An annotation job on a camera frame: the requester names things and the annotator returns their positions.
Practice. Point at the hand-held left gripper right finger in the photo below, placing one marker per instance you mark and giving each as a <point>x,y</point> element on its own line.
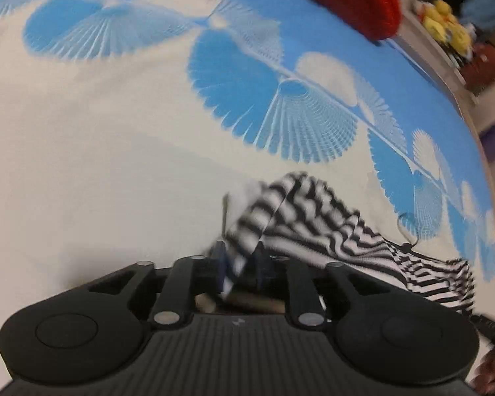
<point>260,270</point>

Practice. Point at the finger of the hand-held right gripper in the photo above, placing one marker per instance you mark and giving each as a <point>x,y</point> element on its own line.
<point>493,329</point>

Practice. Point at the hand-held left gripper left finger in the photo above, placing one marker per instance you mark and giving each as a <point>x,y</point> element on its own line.
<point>220,266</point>

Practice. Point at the striped and white small sweater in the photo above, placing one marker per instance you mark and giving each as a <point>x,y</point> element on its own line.
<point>313,222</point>

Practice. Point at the blue and white printed blanket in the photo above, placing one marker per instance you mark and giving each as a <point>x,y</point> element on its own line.
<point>107,132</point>

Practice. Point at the dark red box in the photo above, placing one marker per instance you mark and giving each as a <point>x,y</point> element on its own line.
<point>484,66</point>

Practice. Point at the yellow sponge plush toy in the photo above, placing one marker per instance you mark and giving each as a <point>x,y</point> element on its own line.
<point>460,37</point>

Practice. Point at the yellow duck plush toy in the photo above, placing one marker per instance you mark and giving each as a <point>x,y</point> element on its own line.
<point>435,18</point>

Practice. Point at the wooden bed frame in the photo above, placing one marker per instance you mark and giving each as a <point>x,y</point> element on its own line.
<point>490,192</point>

